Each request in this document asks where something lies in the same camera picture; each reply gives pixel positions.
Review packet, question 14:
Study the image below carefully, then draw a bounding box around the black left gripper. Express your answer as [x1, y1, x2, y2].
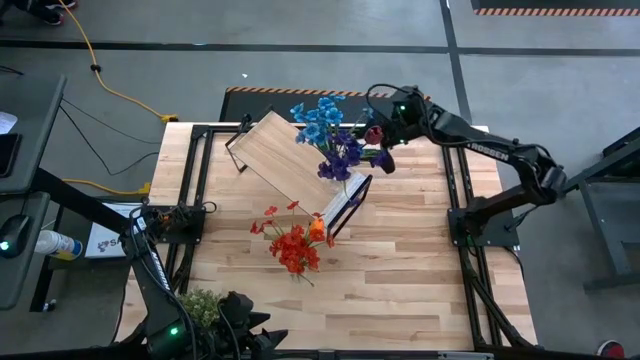
[199, 291, 290, 360]

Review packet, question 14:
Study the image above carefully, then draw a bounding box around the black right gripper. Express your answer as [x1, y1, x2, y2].
[377, 84, 437, 176]

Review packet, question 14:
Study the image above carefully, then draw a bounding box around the dark red artificial tulip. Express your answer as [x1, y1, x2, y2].
[363, 124, 386, 147]

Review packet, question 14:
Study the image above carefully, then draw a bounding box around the purple artificial flower bunch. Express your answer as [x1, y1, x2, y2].
[316, 128, 396, 182]

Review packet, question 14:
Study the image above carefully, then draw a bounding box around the blue artificial flower bunch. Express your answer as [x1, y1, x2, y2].
[289, 94, 347, 147]

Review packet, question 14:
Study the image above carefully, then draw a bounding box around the orange-red artificial flower sprig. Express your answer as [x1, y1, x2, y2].
[248, 199, 337, 250]

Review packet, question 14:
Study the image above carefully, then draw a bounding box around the green bush with white flowers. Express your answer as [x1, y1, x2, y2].
[175, 287, 225, 334]

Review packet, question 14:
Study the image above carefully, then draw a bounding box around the wooden table with black legs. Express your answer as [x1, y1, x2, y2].
[224, 105, 374, 245]

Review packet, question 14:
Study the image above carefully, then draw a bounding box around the black mat with hazard stripe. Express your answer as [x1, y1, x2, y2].
[469, 0, 640, 17]
[218, 85, 432, 124]

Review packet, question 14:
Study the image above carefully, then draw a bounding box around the white printed cardboard box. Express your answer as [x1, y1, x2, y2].
[83, 201, 133, 260]

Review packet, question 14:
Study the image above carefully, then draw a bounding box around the white bottle with blue cap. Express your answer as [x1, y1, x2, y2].
[34, 229, 84, 262]

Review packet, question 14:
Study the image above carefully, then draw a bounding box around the black metal beam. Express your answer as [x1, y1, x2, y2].
[30, 167, 132, 236]

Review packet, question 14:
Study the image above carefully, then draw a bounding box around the black metal stand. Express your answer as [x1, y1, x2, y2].
[564, 139, 640, 292]

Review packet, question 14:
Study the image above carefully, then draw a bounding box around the black computer mouse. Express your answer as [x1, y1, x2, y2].
[0, 214, 32, 260]

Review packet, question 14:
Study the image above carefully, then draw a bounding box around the person's red shoe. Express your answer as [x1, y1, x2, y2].
[597, 339, 626, 360]

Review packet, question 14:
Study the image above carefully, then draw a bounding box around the black phone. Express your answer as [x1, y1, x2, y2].
[0, 132, 23, 179]

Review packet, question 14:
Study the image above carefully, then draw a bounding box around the grey desk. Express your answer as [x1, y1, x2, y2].
[0, 74, 69, 312]

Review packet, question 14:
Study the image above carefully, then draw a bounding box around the white paper sheet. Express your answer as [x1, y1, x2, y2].
[0, 110, 19, 136]

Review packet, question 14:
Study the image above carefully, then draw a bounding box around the yellow extension cable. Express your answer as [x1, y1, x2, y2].
[60, 177, 152, 197]
[55, 0, 179, 124]

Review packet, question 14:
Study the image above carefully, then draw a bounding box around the black aluminium table frame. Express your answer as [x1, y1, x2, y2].
[117, 123, 539, 360]

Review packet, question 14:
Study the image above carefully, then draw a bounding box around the thin black floor cable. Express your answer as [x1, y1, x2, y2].
[58, 105, 162, 177]
[59, 98, 162, 146]

